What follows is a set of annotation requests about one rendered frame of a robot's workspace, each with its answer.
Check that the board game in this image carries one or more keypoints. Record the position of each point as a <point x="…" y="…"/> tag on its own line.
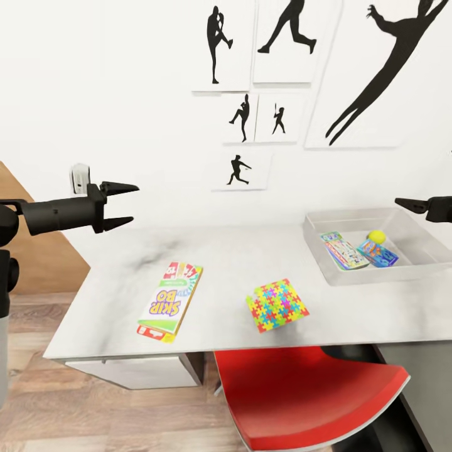
<point x="167" y="307"/>
<point x="343" y="253"/>
<point x="376" y="254"/>

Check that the jigsaw puzzle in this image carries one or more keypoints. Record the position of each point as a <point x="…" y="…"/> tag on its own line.
<point x="278" y="305"/>

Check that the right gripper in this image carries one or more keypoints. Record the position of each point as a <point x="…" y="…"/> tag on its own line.
<point x="439" y="209"/>

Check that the swivel chair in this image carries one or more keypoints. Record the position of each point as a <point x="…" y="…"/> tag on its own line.
<point x="297" y="399"/>

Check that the sliding door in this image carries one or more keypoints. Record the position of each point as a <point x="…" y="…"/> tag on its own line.
<point x="48" y="263"/>

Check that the tennis ball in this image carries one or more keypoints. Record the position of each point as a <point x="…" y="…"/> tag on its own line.
<point x="378" y="236"/>

